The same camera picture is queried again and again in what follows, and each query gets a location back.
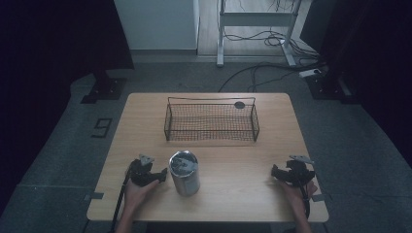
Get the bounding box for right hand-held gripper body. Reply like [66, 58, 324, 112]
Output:
[283, 154, 317, 188]

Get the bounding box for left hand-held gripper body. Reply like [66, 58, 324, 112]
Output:
[128, 153, 160, 187]

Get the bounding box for shiny metal can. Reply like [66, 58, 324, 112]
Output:
[167, 150, 201, 198]

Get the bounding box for dark wire mesh basket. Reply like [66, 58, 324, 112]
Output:
[163, 95, 261, 143]

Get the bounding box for person's left hand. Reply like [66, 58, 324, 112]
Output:
[123, 179, 161, 212]

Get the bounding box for person's right hand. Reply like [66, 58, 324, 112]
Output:
[279, 180, 319, 216]

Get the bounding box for black stand base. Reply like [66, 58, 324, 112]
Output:
[304, 73, 359, 105]
[80, 71, 128, 105]

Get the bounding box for white power strip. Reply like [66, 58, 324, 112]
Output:
[298, 68, 323, 79]

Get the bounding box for dark curtain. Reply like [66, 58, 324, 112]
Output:
[0, 0, 135, 215]
[299, 0, 412, 159]

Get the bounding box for white cabinet panel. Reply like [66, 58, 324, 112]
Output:
[113, 0, 200, 51]

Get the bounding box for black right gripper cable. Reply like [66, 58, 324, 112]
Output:
[298, 181, 313, 219]

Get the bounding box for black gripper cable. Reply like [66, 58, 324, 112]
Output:
[298, 181, 313, 219]
[110, 168, 133, 233]

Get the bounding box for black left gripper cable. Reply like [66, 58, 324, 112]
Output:
[110, 168, 133, 233]

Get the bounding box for black floor cables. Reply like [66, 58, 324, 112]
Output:
[217, 0, 328, 93]

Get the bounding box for white metal desk frame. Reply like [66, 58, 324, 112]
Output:
[216, 0, 307, 68]

